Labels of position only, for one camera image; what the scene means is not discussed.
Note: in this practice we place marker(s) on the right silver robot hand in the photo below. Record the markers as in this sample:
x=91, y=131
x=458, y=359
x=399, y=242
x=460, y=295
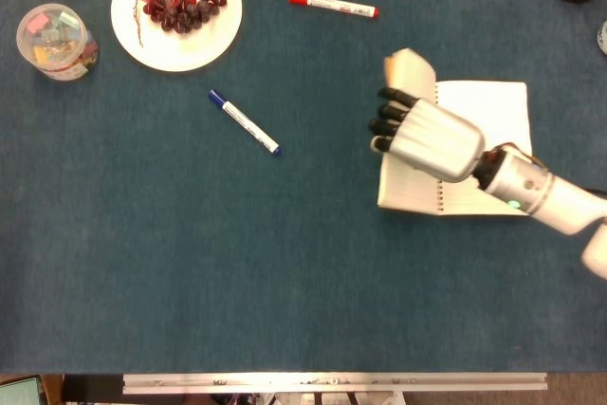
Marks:
x=436, y=137

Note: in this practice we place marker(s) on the kraft spiral notebook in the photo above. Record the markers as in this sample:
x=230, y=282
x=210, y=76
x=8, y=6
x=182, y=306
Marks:
x=455, y=149

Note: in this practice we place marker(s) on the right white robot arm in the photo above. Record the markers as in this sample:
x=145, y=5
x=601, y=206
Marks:
x=545, y=191

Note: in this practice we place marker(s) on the red whiteboard marker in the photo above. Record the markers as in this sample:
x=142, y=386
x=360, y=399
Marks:
x=334, y=5

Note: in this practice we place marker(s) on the blue whiteboard marker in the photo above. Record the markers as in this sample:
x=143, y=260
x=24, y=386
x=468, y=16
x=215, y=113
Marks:
x=244, y=123

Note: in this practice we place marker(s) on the white and blue bottle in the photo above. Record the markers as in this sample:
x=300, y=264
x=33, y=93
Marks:
x=602, y=38

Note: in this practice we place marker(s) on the white round plate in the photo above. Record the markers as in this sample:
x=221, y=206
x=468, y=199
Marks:
x=189, y=47

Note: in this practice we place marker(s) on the teal felt table mat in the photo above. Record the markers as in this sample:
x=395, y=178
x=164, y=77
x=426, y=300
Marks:
x=189, y=258

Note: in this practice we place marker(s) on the red grape bunch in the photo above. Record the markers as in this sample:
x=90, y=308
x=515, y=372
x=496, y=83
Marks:
x=182, y=7

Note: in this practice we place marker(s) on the clear jar of binder clips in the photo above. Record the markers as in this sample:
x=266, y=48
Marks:
x=56, y=42

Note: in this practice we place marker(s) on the green screen device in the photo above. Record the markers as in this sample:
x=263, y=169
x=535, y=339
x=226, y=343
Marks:
x=19, y=391

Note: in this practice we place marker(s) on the aluminium profile rail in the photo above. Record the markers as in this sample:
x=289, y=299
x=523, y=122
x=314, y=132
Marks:
x=332, y=382

